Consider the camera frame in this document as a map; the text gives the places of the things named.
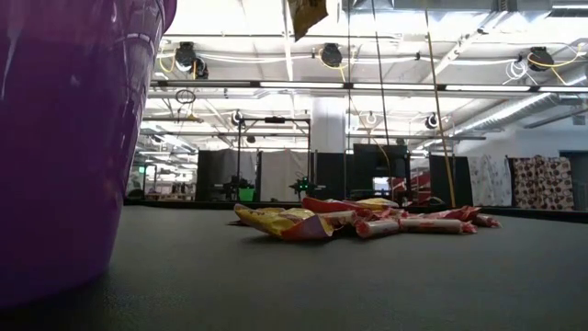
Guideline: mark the long ceiling light bar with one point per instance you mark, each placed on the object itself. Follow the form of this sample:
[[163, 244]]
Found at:
[[298, 85]]

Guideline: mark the black partition panel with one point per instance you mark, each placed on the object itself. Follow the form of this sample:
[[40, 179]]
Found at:
[[448, 181]]

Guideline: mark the white curtain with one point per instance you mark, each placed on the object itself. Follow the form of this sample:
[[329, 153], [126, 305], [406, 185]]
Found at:
[[282, 174]]

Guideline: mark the black screen on stand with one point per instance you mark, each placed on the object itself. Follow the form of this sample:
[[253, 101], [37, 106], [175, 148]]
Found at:
[[381, 161]]

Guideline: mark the grey cabinet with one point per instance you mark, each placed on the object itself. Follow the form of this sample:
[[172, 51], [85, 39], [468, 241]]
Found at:
[[576, 179]]

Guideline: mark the black gantry frame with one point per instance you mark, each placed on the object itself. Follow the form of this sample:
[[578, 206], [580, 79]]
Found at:
[[274, 120]]

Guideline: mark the white pillar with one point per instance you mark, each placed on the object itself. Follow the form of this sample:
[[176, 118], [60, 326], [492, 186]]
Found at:
[[328, 124]]

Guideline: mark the black curtain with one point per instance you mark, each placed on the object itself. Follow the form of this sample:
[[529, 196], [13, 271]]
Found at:
[[225, 174]]

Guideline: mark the white floral cloth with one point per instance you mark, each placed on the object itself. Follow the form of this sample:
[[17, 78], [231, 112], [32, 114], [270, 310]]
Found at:
[[489, 180]]

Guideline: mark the red equipment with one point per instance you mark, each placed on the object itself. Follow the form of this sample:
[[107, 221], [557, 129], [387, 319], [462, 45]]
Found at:
[[415, 184]]

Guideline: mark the green box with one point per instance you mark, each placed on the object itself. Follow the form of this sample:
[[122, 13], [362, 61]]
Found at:
[[246, 194]]

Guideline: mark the brown dotted cloth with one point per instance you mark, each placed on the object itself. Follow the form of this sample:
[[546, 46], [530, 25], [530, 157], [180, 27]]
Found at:
[[542, 183]]

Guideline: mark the yellow Sour Patch candy pack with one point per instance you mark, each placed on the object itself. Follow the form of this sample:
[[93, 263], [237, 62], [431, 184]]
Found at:
[[271, 223], [376, 202], [308, 14]]

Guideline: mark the silver ventilation duct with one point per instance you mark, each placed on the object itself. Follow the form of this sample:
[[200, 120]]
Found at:
[[514, 110]]

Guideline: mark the black robot with green light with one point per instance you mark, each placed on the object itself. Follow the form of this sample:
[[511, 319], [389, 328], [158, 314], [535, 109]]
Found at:
[[303, 186]]

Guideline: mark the purple plastic bucket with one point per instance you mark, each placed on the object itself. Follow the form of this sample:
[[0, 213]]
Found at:
[[69, 138]]

